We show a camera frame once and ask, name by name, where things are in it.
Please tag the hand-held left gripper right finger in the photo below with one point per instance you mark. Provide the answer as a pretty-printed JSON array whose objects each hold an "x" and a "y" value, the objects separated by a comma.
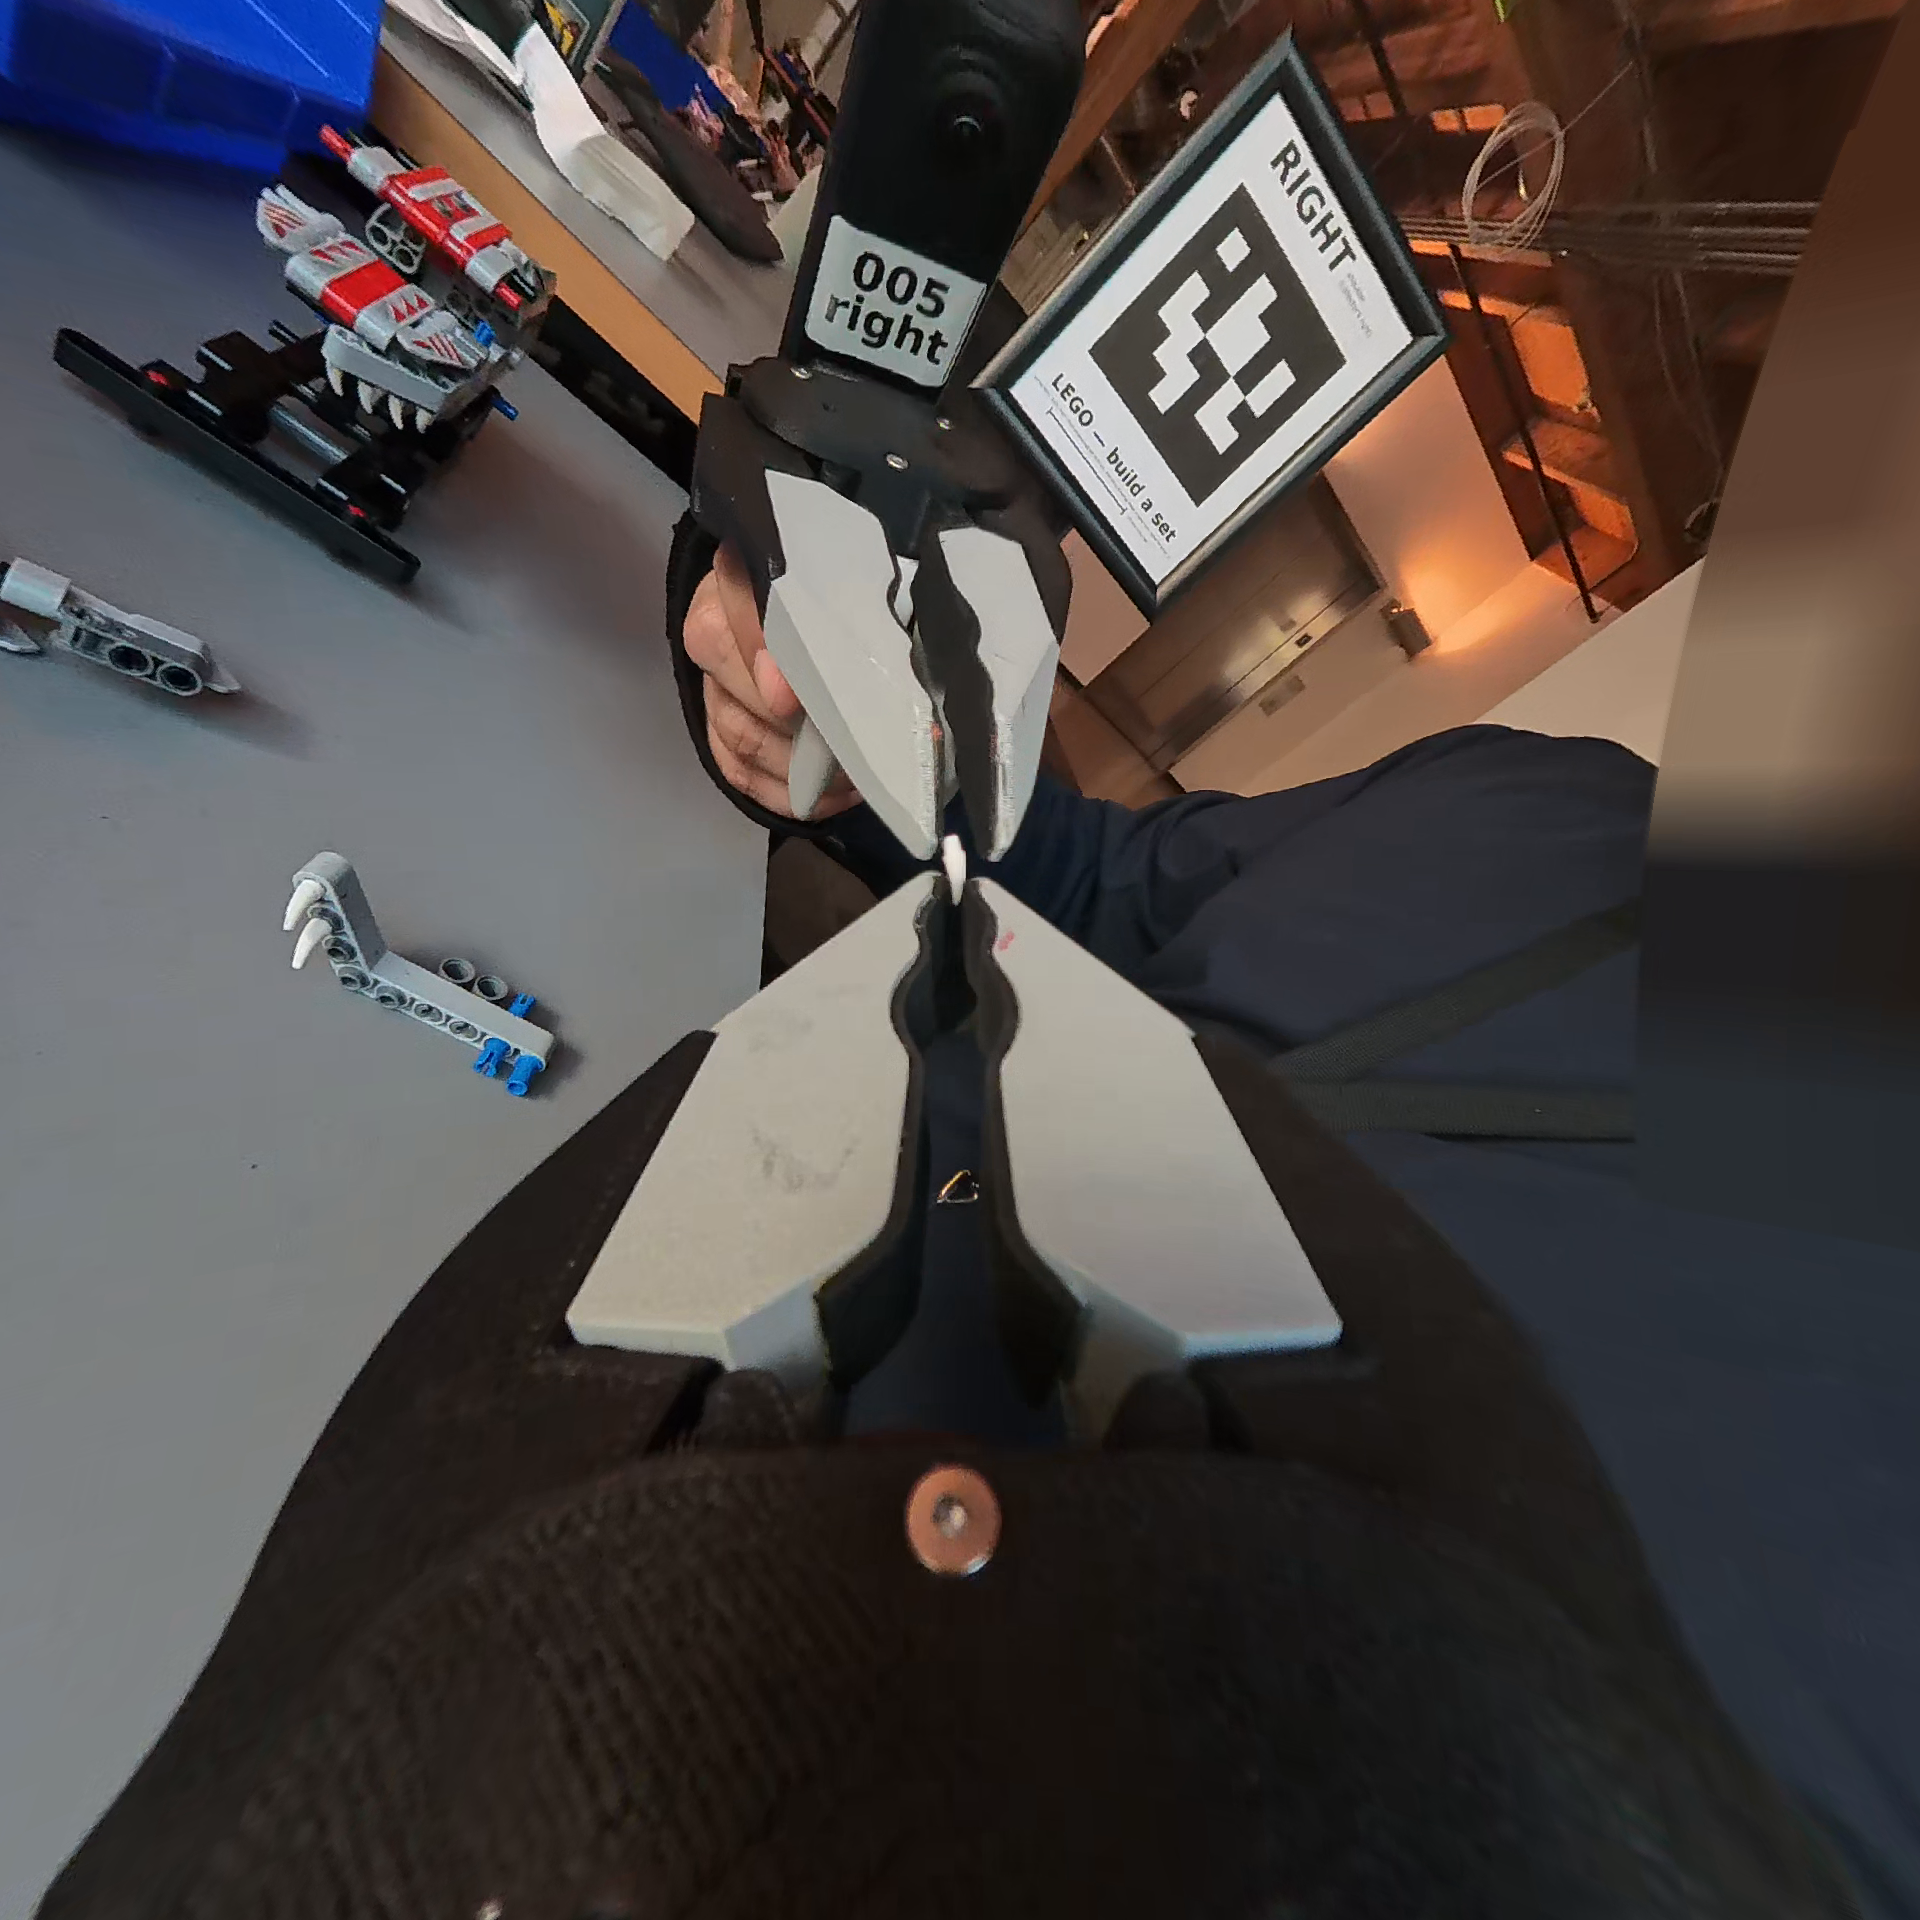
[{"x": 1140, "y": 1186}]

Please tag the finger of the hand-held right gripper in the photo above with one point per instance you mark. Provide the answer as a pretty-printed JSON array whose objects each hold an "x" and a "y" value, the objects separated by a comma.
[
  {"x": 1021, "y": 630},
  {"x": 840, "y": 630}
]

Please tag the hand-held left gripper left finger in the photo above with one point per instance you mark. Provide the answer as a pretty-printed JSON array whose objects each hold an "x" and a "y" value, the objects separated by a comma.
[{"x": 751, "y": 1173}]

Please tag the white lego tooth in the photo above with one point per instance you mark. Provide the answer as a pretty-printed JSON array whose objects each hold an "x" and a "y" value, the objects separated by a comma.
[{"x": 955, "y": 871}]

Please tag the grey lego jaw assembly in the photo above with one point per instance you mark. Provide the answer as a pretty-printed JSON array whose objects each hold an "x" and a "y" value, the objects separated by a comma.
[{"x": 438, "y": 1008}]

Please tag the person's right forearm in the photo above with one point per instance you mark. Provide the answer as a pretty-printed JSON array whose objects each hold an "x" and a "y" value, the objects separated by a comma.
[{"x": 1274, "y": 856}]

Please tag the black red lego chassis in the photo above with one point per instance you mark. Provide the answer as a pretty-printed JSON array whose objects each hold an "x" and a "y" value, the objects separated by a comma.
[{"x": 376, "y": 301}]

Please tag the grey lego motor assembly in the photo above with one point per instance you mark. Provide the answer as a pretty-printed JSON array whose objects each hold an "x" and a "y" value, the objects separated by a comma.
[{"x": 138, "y": 645}]

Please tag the person's right hand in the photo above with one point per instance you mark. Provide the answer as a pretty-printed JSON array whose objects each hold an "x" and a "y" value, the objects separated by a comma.
[{"x": 737, "y": 708}]

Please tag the white paper stack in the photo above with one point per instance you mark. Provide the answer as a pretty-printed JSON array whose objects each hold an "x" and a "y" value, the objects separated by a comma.
[{"x": 615, "y": 182}]

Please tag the framed marker sign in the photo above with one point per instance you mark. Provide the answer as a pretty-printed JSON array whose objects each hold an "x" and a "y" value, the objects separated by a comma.
[{"x": 1217, "y": 346}]

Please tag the wooden table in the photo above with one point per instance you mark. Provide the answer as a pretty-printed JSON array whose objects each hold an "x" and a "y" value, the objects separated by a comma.
[{"x": 601, "y": 286}]

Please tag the person's dark blue torso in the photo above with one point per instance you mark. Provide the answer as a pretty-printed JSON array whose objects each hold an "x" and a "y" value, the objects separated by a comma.
[{"x": 1652, "y": 1425}]

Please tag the blue plastic bin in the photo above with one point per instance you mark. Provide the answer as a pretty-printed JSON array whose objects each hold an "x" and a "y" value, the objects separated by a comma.
[{"x": 151, "y": 60}]

